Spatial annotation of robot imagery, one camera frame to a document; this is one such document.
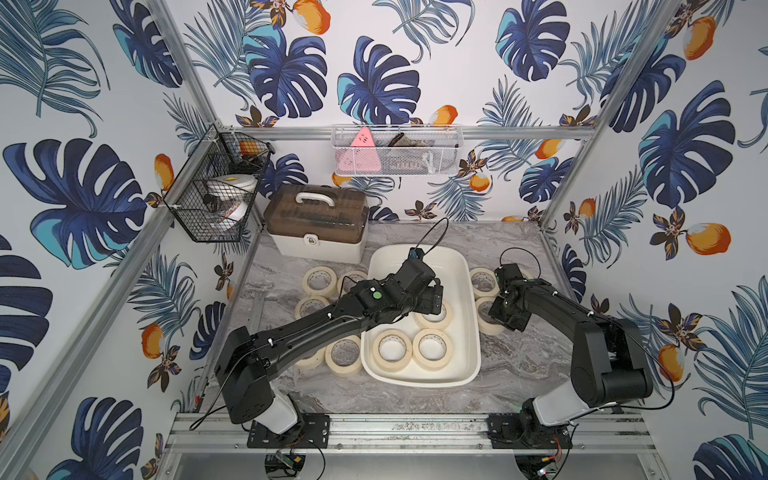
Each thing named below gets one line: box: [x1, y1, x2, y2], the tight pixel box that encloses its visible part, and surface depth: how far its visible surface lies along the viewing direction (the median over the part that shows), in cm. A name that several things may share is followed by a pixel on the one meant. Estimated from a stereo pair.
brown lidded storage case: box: [264, 184, 369, 264], surface depth 100 cm
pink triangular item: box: [336, 127, 382, 173], surface depth 92 cm
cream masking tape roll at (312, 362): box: [294, 346, 326, 370], surface depth 85 cm
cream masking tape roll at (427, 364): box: [412, 328, 453, 371], surface depth 86 cm
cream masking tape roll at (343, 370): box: [324, 335, 362, 377], surface depth 84 cm
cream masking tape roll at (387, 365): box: [372, 329, 413, 373], surface depth 85 cm
